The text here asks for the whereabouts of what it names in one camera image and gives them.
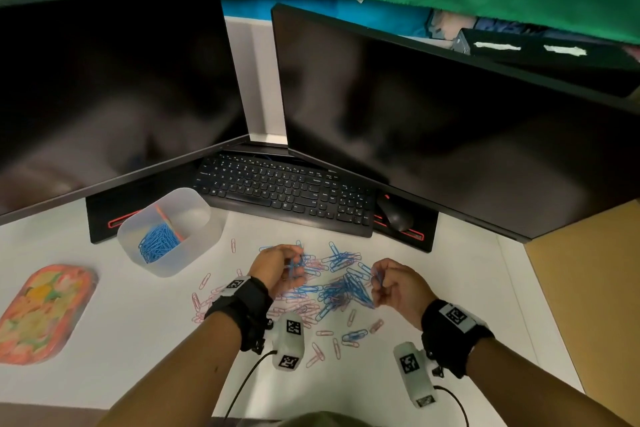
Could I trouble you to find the person's left hand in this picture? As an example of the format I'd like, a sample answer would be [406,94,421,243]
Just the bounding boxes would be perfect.
[248,244,305,300]

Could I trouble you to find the person's right hand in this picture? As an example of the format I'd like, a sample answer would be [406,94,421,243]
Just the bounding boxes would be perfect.
[371,258,439,332]

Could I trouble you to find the pile of blue pink paperclips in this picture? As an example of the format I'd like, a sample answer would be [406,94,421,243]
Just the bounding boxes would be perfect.
[191,239,386,368]

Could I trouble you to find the translucent plastic divided container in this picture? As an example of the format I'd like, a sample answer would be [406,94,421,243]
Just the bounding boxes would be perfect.
[117,187,229,278]

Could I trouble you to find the heap of sorted blue paperclips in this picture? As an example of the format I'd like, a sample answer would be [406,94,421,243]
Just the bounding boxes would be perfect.
[138,224,181,264]

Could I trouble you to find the person's left forearm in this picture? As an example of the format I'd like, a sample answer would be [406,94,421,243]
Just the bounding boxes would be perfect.
[97,311,243,427]

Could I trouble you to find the left wristband with marker tags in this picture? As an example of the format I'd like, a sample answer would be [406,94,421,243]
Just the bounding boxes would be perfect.
[205,275,275,354]

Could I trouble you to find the wristband with marker tags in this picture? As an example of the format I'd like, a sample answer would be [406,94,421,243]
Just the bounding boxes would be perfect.
[421,299,496,380]
[205,275,275,354]

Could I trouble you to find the right wristband with marker tags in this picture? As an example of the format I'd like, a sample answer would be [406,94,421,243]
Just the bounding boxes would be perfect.
[421,299,496,380]

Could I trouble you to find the black computer mouse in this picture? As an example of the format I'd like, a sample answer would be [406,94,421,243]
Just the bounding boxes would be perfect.
[377,193,415,232]

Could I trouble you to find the black keyboard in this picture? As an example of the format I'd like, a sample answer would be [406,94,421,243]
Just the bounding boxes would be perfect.
[192,151,377,238]

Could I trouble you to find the black computer monitor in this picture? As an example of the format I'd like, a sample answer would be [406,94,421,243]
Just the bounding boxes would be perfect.
[271,3,640,242]
[0,0,251,226]

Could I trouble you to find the black red-trimmed desk mat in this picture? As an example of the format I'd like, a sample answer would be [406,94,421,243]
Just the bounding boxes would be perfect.
[85,163,199,245]

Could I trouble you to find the floral orange tin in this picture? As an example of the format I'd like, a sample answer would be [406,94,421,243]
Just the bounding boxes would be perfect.
[0,264,99,366]

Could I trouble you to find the blue partition panel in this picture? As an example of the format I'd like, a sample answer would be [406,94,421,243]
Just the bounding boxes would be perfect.
[221,0,433,38]

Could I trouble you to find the black equipment white labels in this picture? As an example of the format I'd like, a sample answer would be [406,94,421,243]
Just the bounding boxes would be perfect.
[452,27,640,97]

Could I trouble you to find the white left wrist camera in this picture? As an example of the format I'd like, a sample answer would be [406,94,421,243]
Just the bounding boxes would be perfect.
[271,312,306,372]

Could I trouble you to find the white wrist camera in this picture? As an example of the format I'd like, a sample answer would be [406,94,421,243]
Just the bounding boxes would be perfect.
[271,312,306,372]
[393,341,437,408]

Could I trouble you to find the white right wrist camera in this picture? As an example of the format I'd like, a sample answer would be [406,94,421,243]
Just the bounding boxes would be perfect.
[393,341,437,408]

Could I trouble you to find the black left camera cable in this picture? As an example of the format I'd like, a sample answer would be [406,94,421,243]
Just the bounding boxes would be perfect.
[223,350,279,420]

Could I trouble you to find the black camera cable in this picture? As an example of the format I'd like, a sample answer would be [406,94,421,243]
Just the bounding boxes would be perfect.
[432,385,471,427]
[223,350,279,420]

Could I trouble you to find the black right camera cable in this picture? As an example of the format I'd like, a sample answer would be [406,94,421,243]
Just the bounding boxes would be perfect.
[432,385,471,427]

